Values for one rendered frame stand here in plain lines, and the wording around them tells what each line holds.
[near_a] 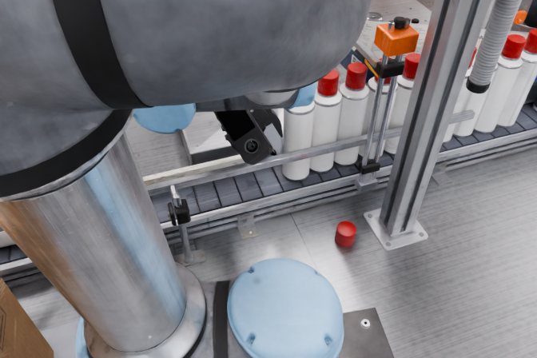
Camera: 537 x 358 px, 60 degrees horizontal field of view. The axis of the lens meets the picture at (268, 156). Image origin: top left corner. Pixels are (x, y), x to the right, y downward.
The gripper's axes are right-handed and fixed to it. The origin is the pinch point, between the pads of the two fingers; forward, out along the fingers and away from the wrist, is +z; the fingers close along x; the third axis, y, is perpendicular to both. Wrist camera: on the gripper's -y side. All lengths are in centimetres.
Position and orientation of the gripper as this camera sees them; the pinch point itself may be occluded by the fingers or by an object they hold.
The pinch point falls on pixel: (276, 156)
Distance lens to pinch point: 82.6
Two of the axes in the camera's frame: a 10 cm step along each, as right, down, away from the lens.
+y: -3.2, -6.5, 6.9
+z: 4.7, 5.2, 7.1
